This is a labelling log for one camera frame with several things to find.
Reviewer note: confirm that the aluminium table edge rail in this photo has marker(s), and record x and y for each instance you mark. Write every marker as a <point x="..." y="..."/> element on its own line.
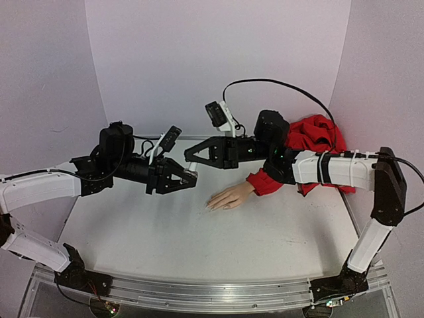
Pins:
<point x="181" y="137"/>

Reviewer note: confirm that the mannequin hand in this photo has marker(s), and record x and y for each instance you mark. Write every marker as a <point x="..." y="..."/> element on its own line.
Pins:
<point x="231" y="197"/>

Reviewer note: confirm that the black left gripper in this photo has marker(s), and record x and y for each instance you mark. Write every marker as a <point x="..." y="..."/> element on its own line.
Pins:
<point x="163" y="181"/>

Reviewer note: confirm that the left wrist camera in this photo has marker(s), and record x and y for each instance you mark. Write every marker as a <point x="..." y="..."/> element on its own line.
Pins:
<point x="165" y="143"/>

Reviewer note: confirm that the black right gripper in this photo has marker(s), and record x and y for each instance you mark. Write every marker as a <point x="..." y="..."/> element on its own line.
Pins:
<point x="230" y="152"/>

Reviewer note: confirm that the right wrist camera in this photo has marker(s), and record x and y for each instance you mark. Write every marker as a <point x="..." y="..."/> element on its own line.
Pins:
<point x="221" y="118"/>

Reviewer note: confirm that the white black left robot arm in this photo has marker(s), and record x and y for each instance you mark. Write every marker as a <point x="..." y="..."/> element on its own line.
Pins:
<point x="76" y="178"/>

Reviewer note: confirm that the red dress cloth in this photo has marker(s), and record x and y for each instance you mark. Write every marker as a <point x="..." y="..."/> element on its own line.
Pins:
<point x="315" y="133"/>

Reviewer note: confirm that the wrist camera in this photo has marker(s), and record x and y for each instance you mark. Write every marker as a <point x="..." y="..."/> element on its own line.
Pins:
<point x="221" y="118"/>
<point x="165" y="143"/>

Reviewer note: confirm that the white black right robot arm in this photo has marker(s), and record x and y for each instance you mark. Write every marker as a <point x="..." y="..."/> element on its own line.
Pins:
<point x="309" y="153"/>

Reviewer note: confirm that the aluminium front base frame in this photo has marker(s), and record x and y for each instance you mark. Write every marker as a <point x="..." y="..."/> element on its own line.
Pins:
<point x="100" y="295"/>

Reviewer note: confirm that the white nail polish cap brush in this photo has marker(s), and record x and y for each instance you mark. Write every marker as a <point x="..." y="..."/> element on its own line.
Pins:
<point x="192" y="167"/>

